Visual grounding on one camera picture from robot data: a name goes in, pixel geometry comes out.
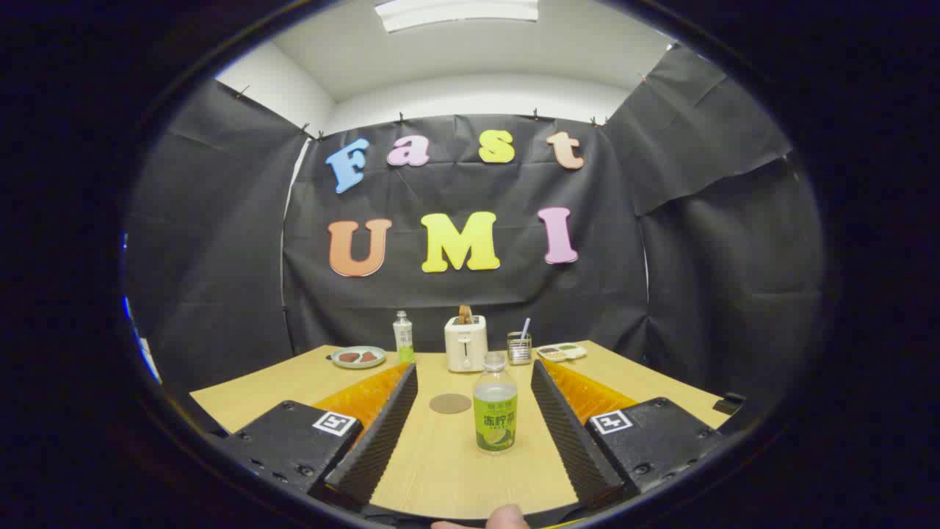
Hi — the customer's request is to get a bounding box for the wooden table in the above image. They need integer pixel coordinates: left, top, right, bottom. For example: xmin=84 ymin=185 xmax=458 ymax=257
xmin=189 ymin=339 xmax=735 ymax=519

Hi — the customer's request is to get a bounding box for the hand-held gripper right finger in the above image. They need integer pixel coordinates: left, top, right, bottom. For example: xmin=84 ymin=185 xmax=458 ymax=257
xmin=530 ymin=359 xmax=724 ymax=511

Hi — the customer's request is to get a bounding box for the grey round plate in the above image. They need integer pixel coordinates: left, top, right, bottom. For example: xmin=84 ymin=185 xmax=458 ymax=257
xmin=330 ymin=345 xmax=387 ymax=370

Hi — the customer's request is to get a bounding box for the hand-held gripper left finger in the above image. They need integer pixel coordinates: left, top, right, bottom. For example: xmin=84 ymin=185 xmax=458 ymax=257
xmin=220 ymin=361 xmax=419 ymax=514

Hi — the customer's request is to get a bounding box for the tall white green bottle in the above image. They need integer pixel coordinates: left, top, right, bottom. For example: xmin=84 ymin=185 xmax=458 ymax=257
xmin=393 ymin=310 xmax=415 ymax=364

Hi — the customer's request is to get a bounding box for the green label juice bottle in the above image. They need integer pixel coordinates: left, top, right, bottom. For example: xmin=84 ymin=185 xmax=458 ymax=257
xmin=473 ymin=352 xmax=518 ymax=454

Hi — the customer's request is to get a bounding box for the white toaster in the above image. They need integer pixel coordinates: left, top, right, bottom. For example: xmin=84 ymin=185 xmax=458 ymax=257
xmin=444 ymin=315 xmax=489 ymax=373

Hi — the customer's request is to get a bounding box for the ceiling light panel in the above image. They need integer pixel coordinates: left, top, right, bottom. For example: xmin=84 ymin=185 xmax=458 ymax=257
xmin=375 ymin=0 xmax=539 ymax=33

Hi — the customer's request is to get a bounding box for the white divided sauce tray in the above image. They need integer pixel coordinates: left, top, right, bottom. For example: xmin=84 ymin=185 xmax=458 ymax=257
xmin=536 ymin=342 xmax=588 ymax=362

